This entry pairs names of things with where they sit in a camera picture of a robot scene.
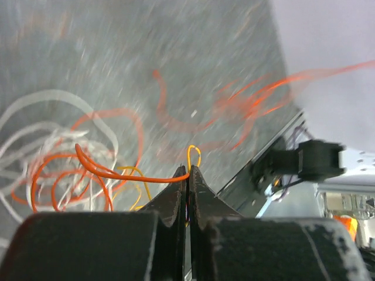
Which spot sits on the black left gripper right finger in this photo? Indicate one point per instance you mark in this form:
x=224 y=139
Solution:
x=228 y=246

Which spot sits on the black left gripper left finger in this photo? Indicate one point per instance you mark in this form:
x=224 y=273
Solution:
x=148 y=244

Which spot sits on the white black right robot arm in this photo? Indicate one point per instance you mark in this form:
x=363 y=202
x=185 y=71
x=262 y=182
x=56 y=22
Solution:
x=311 y=161

